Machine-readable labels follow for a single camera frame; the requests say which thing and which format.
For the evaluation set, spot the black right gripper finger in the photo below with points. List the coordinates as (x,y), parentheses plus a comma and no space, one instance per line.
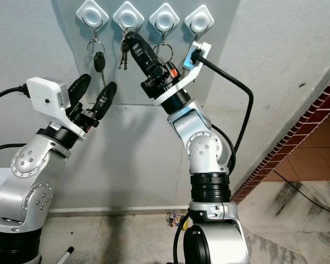
(139,56)
(151,56)

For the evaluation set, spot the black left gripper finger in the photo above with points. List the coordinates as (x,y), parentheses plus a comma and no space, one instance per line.
(80,88)
(105,100)

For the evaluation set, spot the dark key bunch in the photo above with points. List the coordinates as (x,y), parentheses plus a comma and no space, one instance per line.
(124,49)

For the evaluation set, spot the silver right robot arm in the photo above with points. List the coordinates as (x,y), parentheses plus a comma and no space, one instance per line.
(206,151)

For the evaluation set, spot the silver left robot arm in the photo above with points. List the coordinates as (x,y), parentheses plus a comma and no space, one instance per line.
(22,192)

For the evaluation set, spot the black car key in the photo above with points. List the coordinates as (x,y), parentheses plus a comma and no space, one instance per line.
(99,61)

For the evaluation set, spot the white pen with black tip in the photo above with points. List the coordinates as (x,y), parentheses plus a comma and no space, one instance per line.
(65,256)

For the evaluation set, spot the small yellow toy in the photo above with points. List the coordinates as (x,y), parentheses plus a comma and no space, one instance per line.
(181,220)

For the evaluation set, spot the grey wall board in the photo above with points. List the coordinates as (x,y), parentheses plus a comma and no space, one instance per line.
(126,88)

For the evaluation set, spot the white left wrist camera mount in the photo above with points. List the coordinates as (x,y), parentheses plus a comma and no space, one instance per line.
(44,93)

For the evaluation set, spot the white diamond wall hook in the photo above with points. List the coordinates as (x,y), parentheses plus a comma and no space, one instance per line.
(92,14)
(164,17)
(199,20)
(128,15)

